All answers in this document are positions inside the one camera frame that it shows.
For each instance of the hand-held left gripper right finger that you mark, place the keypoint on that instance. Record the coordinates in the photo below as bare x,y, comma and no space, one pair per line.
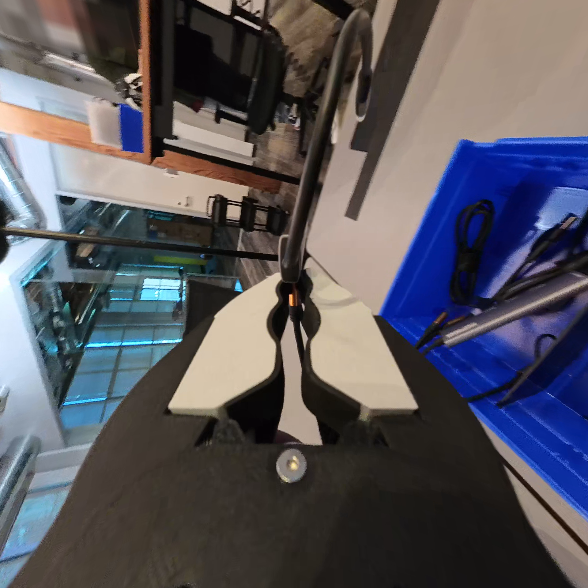
358,358

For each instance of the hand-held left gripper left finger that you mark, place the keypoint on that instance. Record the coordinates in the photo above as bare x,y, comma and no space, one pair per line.
229,358

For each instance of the blue plastic bin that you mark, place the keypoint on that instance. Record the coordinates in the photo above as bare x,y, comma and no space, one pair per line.
422,239

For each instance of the silver usb hub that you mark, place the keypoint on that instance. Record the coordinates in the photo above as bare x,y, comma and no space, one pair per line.
519,312

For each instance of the black rolling cart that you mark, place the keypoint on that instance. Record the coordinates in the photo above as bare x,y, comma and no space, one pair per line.
257,213

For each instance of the black tripod pole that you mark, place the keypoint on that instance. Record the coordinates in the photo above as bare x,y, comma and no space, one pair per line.
115,239

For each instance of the white and blue box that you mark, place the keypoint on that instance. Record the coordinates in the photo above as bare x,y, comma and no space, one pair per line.
115,126

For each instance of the black swivel office chair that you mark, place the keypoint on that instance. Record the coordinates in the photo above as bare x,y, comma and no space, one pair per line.
262,78

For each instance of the metal ventilation duct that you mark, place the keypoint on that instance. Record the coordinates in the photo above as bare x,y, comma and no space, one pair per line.
18,183

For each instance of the brown wooden desk frame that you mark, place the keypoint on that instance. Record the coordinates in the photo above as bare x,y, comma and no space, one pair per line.
146,69

